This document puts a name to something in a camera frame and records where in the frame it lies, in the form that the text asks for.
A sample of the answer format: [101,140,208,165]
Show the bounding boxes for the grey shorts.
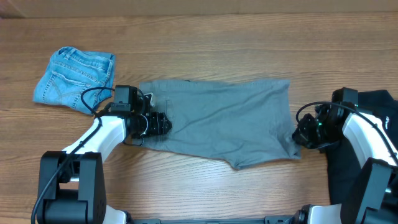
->
[139,79,301,170]

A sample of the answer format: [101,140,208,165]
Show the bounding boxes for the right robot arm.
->
[288,88,397,223]

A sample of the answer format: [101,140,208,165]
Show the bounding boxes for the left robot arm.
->
[30,85,172,224]

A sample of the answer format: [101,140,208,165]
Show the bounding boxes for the black garment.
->
[326,90,397,205]

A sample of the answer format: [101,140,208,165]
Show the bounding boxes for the folded blue denim jeans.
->
[32,47,116,114]

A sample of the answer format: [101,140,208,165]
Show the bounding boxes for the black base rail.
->
[127,215,294,224]

